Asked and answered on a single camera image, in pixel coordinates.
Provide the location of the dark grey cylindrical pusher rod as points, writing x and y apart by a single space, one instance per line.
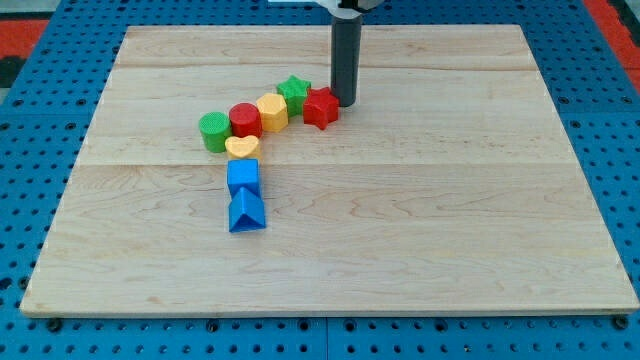
345 50

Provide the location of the green cylinder block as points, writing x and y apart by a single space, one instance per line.
215 129

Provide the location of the red cylinder block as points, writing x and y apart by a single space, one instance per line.
245 120

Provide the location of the wooden board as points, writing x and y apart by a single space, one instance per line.
450 188

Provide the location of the red star block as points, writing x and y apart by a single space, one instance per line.
320 108

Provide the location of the blue triangle block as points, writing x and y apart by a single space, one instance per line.
246 211

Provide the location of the yellow hexagon block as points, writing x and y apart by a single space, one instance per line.
273 111

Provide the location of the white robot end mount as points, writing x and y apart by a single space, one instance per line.
343 9

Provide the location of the yellow heart block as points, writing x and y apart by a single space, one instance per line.
243 147

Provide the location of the green star block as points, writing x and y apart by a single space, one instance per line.
294 91

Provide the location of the blue cube block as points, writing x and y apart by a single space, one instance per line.
244 173

